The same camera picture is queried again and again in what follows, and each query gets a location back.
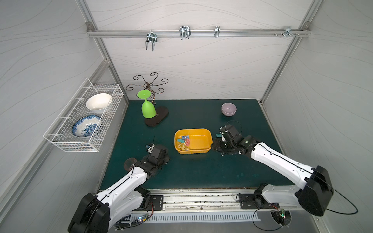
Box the yellow plastic storage box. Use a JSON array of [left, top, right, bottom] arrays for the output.
[[174, 128, 213, 154]]

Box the green table mat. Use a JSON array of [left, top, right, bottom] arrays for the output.
[[101, 100, 290, 189]]

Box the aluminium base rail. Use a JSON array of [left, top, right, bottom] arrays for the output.
[[149, 185, 303, 213]]

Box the round circuit board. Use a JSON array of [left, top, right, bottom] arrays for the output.
[[270, 209, 291, 226]]

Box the white wire basket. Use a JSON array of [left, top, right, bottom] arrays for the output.
[[43, 79, 123, 152]]

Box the black metal cup stand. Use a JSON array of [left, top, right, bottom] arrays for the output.
[[125, 72, 169, 127]]

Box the white ceramic bowl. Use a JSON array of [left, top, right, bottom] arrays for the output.
[[85, 93, 112, 114]]

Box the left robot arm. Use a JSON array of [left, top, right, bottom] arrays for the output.
[[68, 144, 170, 233]]

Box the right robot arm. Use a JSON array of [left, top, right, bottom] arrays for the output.
[[211, 124, 334, 216]]

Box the clear plastic cup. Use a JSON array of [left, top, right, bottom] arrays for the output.
[[123, 158, 137, 171]]

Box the green plastic wine glass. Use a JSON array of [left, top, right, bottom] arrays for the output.
[[137, 89, 156, 119]]

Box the double prong metal hook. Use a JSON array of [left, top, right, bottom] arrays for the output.
[[145, 32, 158, 51]]

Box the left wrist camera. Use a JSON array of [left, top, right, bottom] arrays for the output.
[[145, 143, 154, 154]]

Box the purple ceramic bowl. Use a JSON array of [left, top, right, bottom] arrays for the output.
[[221, 103, 237, 117]]

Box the blue patterned plate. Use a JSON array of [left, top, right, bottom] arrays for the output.
[[72, 115, 103, 138]]

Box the aluminium crossbar rail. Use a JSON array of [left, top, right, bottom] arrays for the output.
[[87, 29, 311, 38]]

